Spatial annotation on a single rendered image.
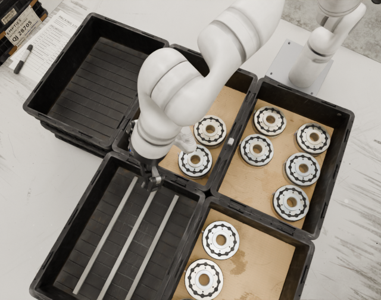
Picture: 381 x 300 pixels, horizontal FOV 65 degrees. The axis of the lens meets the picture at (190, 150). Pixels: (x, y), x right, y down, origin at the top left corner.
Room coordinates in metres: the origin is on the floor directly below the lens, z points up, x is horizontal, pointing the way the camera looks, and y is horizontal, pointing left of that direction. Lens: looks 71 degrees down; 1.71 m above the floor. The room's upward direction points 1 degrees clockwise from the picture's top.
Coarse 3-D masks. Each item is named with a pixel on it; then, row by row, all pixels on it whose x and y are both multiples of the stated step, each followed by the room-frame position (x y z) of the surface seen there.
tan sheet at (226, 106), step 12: (228, 96) 0.50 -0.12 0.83; (240, 96) 0.50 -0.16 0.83; (216, 108) 0.45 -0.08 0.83; (228, 108) 0.45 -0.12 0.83; (228, 120) 0.41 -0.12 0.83; (192, 132) 0.37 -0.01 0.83; (228, 132) 0.37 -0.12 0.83; (168, 156) 0.29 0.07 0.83; (216, 156) 0.29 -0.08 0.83; (168, 168) 0.25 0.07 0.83; (192, 180) 0.21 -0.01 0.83; (204, 180) 0.21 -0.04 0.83
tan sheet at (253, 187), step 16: (288, 112) 0.44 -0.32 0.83; (288, 128) 0.39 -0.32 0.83; (240, 144) 0.33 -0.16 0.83; (288, 144) 0.33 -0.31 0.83; (240, 160) 0.28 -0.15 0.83; (272, 160) 0.28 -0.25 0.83; (320, 160) 0.28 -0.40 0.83; (224, 176) 0.22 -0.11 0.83; (240, 176) 0.22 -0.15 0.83; (256, 176) 0.22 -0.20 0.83; (272, 176) 0.23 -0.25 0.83; (224, 192) 0.17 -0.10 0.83; (240, 192) 0.17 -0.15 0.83; (256, 192) 0.18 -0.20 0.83; (272, 192) 0.18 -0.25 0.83; (256, 208) 0.13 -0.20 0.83
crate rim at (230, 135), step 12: (180, 48) 0.61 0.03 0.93; (240, 72) 0.53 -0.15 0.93; (252, 84) 0.49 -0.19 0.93; (240, 108) 0.40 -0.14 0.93; (240, 120) 0.37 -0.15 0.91; (120, 132) 0.32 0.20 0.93; (132, 156) 0.26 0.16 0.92; (216, 168) 0.22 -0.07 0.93; (180, 180) 0.19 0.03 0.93; (204, 192) 0.16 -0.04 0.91
